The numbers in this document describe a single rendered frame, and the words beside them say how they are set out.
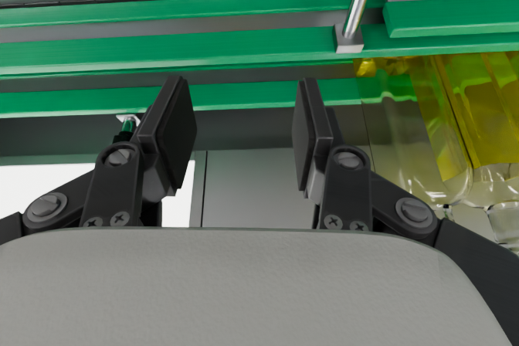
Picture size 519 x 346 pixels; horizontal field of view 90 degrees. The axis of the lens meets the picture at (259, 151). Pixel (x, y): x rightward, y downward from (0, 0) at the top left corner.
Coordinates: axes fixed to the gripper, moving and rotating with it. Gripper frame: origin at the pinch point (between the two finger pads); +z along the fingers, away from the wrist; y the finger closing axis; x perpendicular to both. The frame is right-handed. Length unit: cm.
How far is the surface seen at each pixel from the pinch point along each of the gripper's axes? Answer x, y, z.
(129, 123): -12.7, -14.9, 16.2
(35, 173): -22.0, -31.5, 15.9
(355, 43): -1.7, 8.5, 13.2
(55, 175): -21.9, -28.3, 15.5
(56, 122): -20.9, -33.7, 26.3
